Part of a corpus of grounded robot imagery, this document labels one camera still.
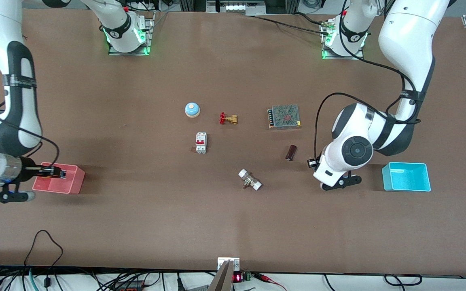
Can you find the pink plastic bin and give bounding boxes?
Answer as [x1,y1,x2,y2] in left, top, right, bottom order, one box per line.
[32,162,85,195]

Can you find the white circuit breaker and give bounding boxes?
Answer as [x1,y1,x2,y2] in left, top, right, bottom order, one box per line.
[195,132,208,154]

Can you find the blue dome bell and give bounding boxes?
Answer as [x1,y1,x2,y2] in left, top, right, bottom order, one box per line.
[184,102,201,118]

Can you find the metal fitting white caps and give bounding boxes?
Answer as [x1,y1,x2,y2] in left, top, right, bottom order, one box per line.
[238,169,262,191]

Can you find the red clip lead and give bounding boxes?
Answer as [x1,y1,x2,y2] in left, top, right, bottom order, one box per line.
[253,273,287,291]

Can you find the metal mesh power supply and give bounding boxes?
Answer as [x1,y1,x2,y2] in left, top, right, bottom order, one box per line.
[268,104,301,130]

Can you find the grey rack equipment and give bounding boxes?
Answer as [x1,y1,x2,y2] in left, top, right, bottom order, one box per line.
[207,0,266,16]

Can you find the cyan plastic bin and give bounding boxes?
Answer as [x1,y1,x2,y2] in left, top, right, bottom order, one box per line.
[381,162,431,192]

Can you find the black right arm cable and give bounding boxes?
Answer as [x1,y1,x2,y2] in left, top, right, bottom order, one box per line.
[0,115,60,167]

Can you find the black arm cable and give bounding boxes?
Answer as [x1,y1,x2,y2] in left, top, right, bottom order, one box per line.
[314,8,422,162]
[0,115,60,167]

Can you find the black looped table cable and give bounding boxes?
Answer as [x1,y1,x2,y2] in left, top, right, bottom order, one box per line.
[24,230,64,288]

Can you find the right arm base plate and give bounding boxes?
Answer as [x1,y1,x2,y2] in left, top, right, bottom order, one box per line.
[108,12,153,56]

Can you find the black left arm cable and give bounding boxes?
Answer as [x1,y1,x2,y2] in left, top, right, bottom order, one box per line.
[314,8,422,162]

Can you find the black cable on table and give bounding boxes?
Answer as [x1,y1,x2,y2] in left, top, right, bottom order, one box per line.
[249,12,333,36]

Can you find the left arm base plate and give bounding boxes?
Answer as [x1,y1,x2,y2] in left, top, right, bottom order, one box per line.
[321,20,365,60]

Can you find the black coiled cable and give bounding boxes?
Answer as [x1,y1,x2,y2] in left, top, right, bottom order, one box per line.
[384,274,423,287]

